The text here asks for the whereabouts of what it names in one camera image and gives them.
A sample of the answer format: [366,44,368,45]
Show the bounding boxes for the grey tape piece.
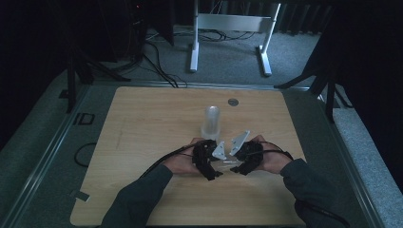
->
[74,190,91,202]

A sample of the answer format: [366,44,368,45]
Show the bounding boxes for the black floor cable bundle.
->
[142,40,188,89]

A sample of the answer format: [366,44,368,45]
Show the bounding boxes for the person's left hand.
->
[163,137,205,175]

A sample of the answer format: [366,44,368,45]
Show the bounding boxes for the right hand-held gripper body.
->
[229,130,264,169]

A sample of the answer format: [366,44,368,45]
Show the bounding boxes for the black tripod stand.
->
[64,47,131,114]
[274,61,354,124]

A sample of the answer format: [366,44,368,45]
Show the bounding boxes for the white metal stand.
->
[188,0,282,77]

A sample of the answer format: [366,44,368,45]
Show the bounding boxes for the left hand-held gripper cable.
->
[140,142,203,179]

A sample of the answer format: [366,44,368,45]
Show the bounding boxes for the person's right hand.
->
[250,135,293,174]

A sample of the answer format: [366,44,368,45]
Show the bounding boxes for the hand-held gripper cable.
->
[250,141,350,228]
[140,142,203,179]

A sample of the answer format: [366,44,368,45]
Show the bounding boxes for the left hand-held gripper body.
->
[192,140,228,170]

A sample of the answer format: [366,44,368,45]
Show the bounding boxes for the stack of clear plastic cups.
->
[200,105,221,142]

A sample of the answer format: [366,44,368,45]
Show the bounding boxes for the dark equipment rack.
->
[94,0,150,65]

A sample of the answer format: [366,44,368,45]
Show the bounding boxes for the black cable loop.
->
[73,142,98,168]

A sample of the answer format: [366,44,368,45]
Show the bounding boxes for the black cables under stand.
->
[175,28,259,43]

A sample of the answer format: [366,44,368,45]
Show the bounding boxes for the right hand-held gripper cable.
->
[250,141,350,228]

